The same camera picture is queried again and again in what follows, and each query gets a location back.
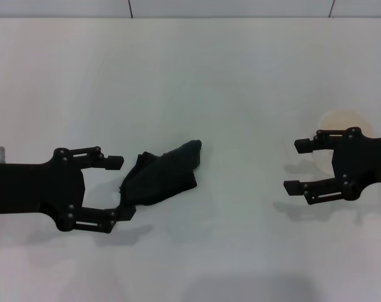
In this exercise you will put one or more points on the white paper cup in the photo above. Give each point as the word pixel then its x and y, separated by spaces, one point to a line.
pixel 344 119

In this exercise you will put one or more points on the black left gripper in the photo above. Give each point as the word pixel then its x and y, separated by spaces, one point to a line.
pixel 36 188

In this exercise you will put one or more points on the dark cloth rag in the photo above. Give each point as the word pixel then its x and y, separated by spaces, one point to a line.
pixel 165 179

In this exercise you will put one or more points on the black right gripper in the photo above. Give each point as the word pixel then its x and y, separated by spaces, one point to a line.
pixel 363 160

